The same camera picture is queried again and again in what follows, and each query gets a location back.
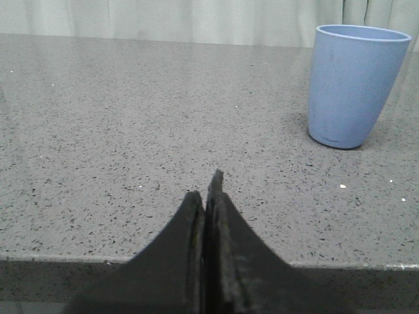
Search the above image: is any white pleated curtain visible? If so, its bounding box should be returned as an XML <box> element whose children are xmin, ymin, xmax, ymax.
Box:
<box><xmin>1</xmin><ymin>0</ymin><xmax>418</xmax><ymax>52</ymax></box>

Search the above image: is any blue plastic cup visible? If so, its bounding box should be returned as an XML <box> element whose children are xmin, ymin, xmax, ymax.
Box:
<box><xmin>308</xmin><ymin>24</ymin><xmax>412</xmax><ymax>149</ymax></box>

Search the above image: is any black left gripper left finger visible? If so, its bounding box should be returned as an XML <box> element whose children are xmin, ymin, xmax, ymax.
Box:
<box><xmin>63</xmin><ymin>192</ymin><xmax>205</xmax><ymax>313</ymax></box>

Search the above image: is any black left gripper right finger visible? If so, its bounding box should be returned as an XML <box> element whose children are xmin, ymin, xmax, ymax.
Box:
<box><xmin>204</xmin><ymin>169</ymin><xmax>356</xmax><ymax>313</ymax></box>

